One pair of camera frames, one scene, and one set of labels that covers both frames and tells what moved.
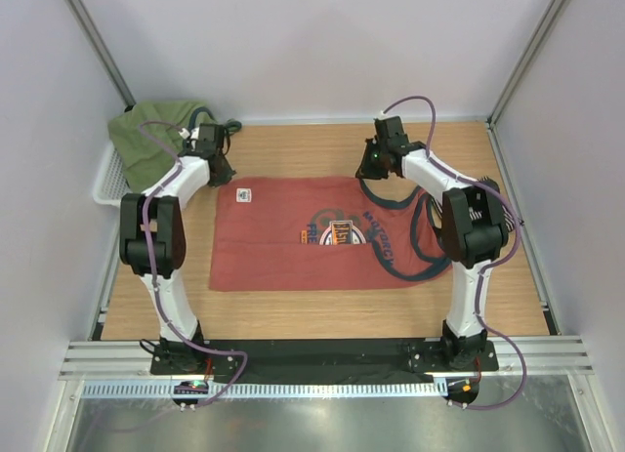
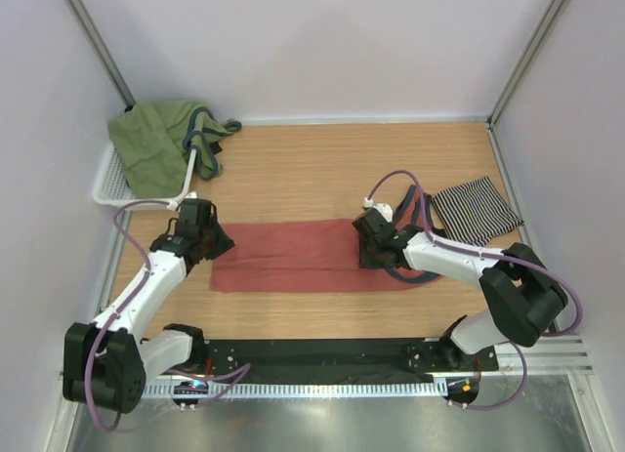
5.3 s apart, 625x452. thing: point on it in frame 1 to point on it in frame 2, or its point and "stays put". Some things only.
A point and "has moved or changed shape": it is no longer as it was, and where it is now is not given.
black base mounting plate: (321, 356) stays put
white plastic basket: (111, 180) stays put
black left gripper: (228, 174) to (225, 242)
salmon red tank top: (319, 232) has moved or changed shape
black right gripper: (365, 171) to (365, 261)
